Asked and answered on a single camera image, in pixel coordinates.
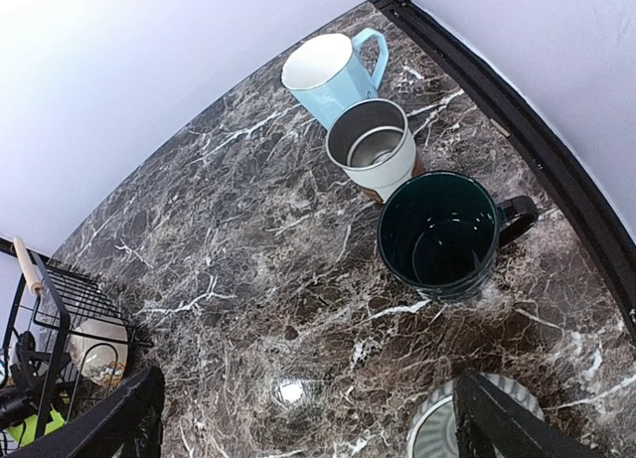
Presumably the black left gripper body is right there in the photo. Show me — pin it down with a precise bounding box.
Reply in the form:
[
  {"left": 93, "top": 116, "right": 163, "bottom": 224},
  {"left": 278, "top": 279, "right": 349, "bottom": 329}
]
[{"left": 1, "top": 332, "right": 49, "bottom": 429}]

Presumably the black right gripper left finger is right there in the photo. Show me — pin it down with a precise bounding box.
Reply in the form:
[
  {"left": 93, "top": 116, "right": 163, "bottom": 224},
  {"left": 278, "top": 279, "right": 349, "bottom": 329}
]
[{"left": 11, "top": 366, "right": 165, "bottom": 457}]

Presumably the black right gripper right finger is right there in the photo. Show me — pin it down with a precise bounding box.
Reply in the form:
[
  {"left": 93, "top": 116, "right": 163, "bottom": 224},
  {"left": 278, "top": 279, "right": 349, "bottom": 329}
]
[{"left": 453, "top": 370, "right": 598, "bottom": 458}]

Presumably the striped round mug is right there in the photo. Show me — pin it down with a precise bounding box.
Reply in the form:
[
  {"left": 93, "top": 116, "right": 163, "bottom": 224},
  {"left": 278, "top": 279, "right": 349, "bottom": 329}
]
[{"left": 405, "top": 373, "right": 545, "bottom": 458}]

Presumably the dark green mug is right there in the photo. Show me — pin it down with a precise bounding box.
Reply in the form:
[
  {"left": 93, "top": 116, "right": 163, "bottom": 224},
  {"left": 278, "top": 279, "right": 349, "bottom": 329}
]
[{"left": 377, "top": 171, "right": 539, "bottom": 302}]

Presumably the white steel tumbler cup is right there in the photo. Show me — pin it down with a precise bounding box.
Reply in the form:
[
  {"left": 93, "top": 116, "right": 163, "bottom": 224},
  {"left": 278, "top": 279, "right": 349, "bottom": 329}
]
[{"left": 325, "top": 98, "right": 424, "bottom": 204}]

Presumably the light blue faceted mug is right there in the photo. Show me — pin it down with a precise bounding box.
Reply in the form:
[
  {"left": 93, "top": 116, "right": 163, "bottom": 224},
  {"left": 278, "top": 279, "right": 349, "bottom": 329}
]
[{"left": 281, "top": 28, "right": 390, "bottom": 129}]

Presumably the bright green plate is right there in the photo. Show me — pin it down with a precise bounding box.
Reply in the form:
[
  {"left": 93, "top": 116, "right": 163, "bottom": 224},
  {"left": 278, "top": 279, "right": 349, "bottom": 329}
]
[{"left": 7, "top": 409, "right": 66, "bottom": 447}]

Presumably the beige patterned bowl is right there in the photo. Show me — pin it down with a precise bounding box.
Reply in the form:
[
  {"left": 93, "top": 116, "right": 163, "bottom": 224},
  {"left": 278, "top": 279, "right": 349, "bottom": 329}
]
[{"left": 69, "top": 317, "right": 129, "bottom": 387}]

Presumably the black wire dish rack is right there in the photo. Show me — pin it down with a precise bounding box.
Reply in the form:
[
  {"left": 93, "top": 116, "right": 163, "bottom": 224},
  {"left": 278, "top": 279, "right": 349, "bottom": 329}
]
[{"left": 1, "top": 239, "right": 152, "bottom": 437}]

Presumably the wooden rack handle far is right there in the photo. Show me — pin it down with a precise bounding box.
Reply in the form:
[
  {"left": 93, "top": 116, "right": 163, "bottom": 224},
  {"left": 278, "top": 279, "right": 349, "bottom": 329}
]
[{"left": 12, "top": 236, "right": 45, "bottom": 296}]

